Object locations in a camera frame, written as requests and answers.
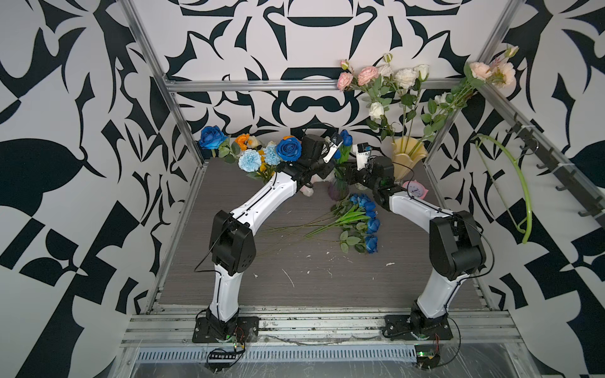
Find picked blue tulip bunch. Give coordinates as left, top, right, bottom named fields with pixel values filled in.
left=305, top=193, right=381, bottom=238

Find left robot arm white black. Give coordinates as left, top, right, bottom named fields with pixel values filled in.
left=205, top=133, right=343, bottom=340

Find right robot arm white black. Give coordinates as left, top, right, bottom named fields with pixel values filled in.
left=343, top=157, right=487, bottom=340

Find dark purple glass vase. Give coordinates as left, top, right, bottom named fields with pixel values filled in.
left=328, top=178, right=350, bottom=202

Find white plush toy pink shirt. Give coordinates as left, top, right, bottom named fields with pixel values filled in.
left=299, top=175, right=326, bottom=197

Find blue white tulip bunch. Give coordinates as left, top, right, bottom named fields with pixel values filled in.
left=332, top=130, right=353, bottom=180

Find pink alarm clock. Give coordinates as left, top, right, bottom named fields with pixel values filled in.
left=402, top=180, right=429, bottom=200

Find blue orange mixed bouquet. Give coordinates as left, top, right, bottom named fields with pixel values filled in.
left=197, top=126, right=303, bottom=184

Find pink rose stem left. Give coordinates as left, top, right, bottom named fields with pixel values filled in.
left=337, top=54, right=397, bottom=140

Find pink rose stem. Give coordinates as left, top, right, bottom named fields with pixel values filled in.
left=337, top=54, right=397, bottom=140
left=413, top=46, right=519, bottom=152

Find white rose stems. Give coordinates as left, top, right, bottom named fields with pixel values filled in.
left=374, top=52, right=431, bottom=142

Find pink rose stem right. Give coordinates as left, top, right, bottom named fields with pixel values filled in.
left=413, top=46, right=519, bottom=152

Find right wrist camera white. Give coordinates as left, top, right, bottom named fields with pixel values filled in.
left=354, top=143, right=372, bottom=171

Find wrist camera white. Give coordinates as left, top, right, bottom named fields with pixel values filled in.
left=354, top=143, right=372, bottom=171
left=322, top=133, right=343, bottom=163

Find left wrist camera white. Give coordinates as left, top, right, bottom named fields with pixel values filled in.
left=322, top=133, right=343, bottom=163

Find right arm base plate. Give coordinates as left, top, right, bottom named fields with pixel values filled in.
left=381, top=312, right=453, bottom=341

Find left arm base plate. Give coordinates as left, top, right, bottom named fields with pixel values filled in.
left=192, top=314, right=260, bottom=343

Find right controller board with wires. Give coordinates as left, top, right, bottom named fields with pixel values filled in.
left=416, top=335, right=462, bottom=371

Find controller board with wires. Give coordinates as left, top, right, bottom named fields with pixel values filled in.
left=205, top=343, right=246, bottom=373
left=416, top=335, right=462, bottom=371

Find black hook rail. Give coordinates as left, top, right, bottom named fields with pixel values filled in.
left=507, top=113, right=604, bottom=228

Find left controller board with wires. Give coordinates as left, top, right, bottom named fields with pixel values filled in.
left=205, top=343, right=246, bottom=373

